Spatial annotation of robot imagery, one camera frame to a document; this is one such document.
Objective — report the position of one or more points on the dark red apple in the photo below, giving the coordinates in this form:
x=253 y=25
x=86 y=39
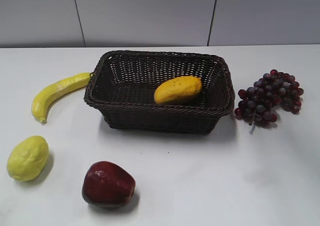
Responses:
x=107 y=185

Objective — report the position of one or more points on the yellow orange mango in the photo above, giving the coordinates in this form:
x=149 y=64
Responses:
x=178 y=90

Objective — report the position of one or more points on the black woven rectangular basket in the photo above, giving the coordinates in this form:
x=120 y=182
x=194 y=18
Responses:
x=123 y=84

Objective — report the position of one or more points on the pale yellow lemon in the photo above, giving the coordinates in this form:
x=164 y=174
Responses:
x=28 y=159

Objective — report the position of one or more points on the purple red grape bunch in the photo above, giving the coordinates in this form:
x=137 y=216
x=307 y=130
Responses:
x=257 y=104

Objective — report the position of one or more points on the yellow banana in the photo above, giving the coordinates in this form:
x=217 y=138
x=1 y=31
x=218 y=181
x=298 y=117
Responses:
x=42 y=102

